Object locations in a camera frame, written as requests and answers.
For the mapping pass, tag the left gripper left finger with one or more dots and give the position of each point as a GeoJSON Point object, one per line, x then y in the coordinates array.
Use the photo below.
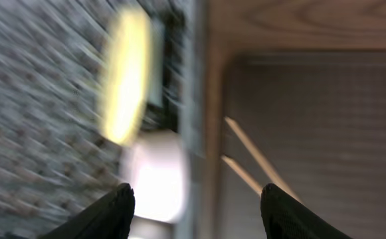
{"type": "Point", "coordinates": [110, 217]}

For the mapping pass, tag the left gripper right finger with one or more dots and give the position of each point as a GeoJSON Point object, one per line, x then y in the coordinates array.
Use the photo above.
{"type": "Point", "coordinates": [285, 218]}

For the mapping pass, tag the wooden chopstick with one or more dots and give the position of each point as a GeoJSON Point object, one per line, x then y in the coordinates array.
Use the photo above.
{"type": "Point", "coordinates": [243, 174]}
{"type": "Point", "coordinates": [262, 161]}

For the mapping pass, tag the white round bowl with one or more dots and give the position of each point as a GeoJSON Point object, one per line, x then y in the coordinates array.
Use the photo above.
{"type": "Point", "coordinates": [157, 167]}

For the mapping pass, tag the yellow round plate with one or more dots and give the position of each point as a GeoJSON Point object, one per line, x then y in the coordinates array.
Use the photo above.
{"type": "Point", "coordinates": [125, 75]}

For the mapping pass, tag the grey plastic dish rack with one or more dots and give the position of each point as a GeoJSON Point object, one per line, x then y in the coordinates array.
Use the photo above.
{"type": "Point", "coordinates": [54, 162]}

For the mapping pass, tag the brown serving tray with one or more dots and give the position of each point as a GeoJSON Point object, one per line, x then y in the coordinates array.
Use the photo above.
{"type": "Point", "coordinates": [319, 118]}

